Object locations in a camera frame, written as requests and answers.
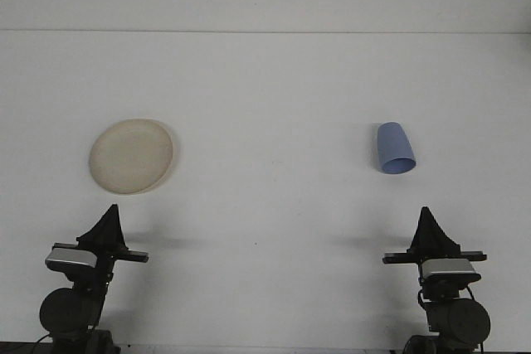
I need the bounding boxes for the pale blue cup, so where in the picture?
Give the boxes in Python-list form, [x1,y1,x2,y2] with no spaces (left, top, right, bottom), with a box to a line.
[376,121,417,176]

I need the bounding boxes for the pale round plate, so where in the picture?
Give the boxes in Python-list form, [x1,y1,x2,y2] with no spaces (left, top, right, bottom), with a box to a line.
[88,118,183,196]

